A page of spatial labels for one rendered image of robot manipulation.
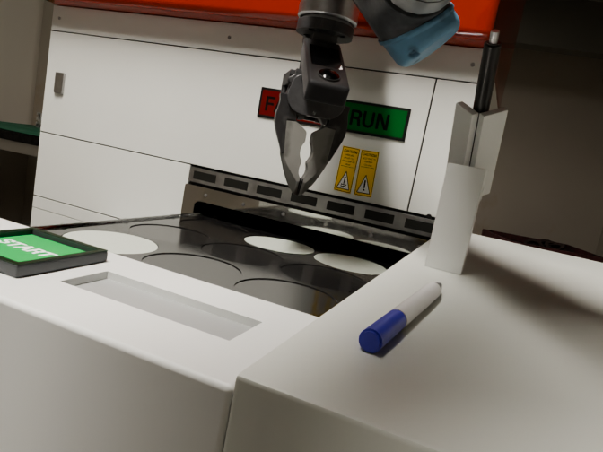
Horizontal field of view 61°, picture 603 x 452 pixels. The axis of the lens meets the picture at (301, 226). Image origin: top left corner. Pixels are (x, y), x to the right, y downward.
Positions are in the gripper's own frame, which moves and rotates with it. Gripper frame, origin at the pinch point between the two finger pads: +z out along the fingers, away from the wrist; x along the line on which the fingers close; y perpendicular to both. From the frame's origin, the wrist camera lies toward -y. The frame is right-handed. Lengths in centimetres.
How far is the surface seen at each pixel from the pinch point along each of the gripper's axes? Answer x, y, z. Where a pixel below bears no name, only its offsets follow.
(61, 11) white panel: 43, 47, -22
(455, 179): -7.0, -26.2, -4.4
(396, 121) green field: -14.6, 10.3, -11.0
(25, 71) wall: 139, 329, -21
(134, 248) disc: 18.0, -6.9, 9.3
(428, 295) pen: -0.8, -38.0, 1.9
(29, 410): 17.4, -43.1, 7.3
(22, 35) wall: 141, 324, -44
